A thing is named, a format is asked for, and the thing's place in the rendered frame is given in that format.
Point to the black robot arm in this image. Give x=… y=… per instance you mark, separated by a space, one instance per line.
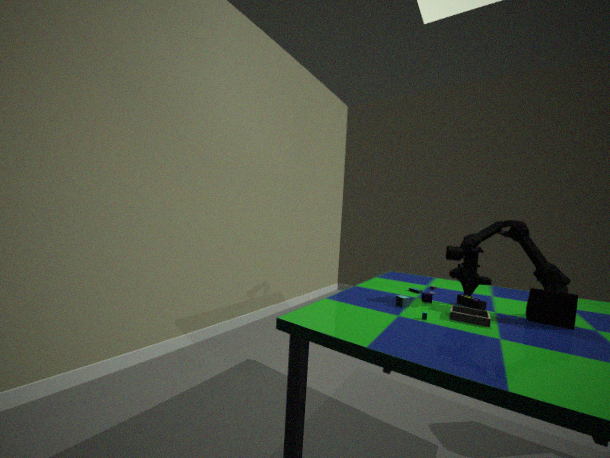
x=548 y=274

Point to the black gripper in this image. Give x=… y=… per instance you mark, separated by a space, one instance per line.
x=471 y=282

